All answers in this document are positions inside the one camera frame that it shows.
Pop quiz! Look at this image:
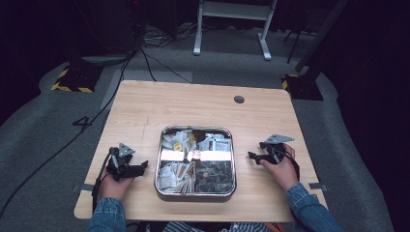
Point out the black yellow striped stand base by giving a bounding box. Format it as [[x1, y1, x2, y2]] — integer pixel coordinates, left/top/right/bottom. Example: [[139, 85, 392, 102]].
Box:
[[50, 62, 102, 94], [280, 73, 325, 102]]

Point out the divided metal tray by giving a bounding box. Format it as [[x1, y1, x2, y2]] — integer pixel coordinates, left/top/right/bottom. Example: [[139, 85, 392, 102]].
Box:
[[154, 125, 237, 197]]

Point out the pile of paper-wrapped toothpicks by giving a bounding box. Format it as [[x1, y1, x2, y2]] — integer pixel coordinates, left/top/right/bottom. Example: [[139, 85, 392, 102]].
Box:
[[159, 160, 196, 194]]

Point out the bundle of floor cables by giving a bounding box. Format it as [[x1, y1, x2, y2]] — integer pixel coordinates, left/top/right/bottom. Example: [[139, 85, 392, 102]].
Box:
[[136, 23, 202, 83]]

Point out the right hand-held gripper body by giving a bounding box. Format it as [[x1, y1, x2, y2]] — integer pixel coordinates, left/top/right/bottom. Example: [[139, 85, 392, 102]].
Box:
[[259, 133, 295, 164]]

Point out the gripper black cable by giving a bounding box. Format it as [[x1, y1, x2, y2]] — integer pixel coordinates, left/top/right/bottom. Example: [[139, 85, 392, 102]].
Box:
[[91, 153, 113, 215], [282, 149, 301, 182]]

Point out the person's striped shirt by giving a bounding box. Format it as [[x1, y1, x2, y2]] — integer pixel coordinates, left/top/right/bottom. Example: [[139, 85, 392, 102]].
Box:
[[162, 220, 278, 232]]

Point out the dark slanted stand pole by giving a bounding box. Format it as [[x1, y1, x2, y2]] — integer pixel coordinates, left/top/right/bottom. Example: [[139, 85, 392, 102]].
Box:
[[294, 0, 350, 73]]

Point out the long black floor cable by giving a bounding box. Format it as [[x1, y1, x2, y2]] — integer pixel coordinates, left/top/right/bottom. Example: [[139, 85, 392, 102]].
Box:
[[0, 47, 138, 220]]

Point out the pile of clear plastic packets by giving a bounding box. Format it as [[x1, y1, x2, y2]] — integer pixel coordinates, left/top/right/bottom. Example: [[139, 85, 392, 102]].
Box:
[[195, 159, 235, 193]]

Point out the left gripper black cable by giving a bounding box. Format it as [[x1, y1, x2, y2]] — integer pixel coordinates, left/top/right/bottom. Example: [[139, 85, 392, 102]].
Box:
[[91, 153, 113, 215]]

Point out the person's left hand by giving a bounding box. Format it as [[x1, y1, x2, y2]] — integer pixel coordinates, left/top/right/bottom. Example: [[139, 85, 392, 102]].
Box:
[[98, 171, 135, 201]]

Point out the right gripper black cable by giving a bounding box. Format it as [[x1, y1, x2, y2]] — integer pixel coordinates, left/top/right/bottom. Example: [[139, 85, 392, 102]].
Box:
[[282, 149, 301, 182]]

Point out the pile of white yellow packets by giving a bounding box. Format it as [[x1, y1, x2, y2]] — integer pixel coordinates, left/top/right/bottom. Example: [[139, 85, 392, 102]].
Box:
[[161, 130, 197, 153]]

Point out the white metal desk frame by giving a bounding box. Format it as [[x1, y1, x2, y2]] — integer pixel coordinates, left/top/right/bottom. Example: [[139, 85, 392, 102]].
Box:
[[192, 0, 278, 62]]

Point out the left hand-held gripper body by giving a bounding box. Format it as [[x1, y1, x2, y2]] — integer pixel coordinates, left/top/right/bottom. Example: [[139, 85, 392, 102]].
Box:
[[105, 142, 136, 182]]

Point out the pile of red-edged white packets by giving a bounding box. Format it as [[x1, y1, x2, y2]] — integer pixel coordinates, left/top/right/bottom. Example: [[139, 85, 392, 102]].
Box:
[[197, 130, 232, 153]]

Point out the person's right hand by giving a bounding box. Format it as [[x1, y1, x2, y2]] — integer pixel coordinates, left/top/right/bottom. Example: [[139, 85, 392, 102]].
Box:
[[259, 143, 300, 193]]

